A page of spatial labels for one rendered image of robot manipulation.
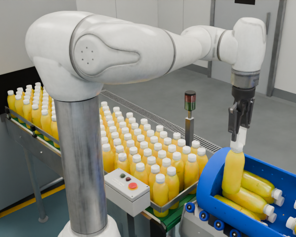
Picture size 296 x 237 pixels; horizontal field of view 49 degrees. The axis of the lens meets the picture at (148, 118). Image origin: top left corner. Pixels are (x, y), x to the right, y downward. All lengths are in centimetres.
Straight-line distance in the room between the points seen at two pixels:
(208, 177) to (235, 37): 54
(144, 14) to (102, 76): 588
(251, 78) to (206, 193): 49
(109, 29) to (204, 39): 55
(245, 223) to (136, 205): 42
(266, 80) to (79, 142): 454
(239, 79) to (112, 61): 61
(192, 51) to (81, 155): 34
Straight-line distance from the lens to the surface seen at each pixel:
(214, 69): 571
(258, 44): 105
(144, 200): 138
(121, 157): 156
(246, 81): 108
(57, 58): 67
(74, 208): 87
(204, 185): 131
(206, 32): 108
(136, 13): 631
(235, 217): 128
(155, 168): 147
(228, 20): 539
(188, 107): 184
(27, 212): 311
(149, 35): 60
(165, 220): 151
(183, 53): 69
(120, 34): 56
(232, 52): 106
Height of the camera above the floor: 195
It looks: 26 degrees down
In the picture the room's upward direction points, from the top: 2 degrees counter-clockwise
